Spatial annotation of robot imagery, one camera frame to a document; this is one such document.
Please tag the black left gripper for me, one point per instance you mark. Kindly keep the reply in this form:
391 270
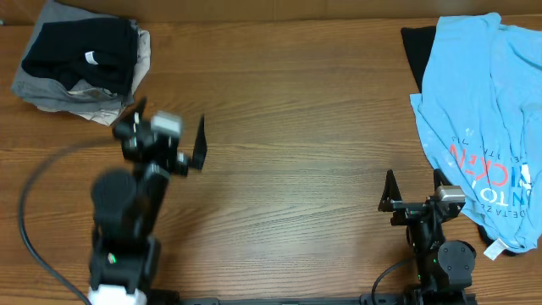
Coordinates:
180 164

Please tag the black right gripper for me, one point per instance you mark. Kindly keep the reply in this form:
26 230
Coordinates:
408 211

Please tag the black t-shirt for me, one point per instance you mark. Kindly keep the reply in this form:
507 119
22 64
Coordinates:
102 51

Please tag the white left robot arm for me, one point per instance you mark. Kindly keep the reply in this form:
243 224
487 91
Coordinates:
125 254

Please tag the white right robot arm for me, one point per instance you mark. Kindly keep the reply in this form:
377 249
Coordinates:
444 267

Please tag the beige folded garment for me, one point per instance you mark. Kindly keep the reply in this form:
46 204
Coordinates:
100 104

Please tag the light blue t-shirt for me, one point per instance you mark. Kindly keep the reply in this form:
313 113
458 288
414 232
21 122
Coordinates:
479 121

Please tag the grey folded trousers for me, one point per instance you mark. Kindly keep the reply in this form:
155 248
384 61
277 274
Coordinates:
29 87

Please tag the black garment under blue shirt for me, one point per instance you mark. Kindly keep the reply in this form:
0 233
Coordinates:
418 44

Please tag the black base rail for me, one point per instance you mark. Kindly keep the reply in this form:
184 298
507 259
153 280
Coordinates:
330 300

